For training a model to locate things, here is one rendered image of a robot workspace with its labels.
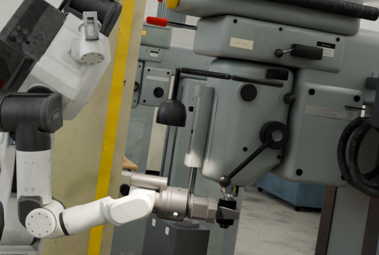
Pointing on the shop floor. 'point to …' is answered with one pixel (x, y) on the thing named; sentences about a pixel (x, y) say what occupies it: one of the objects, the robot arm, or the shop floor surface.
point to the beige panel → (99, 124)
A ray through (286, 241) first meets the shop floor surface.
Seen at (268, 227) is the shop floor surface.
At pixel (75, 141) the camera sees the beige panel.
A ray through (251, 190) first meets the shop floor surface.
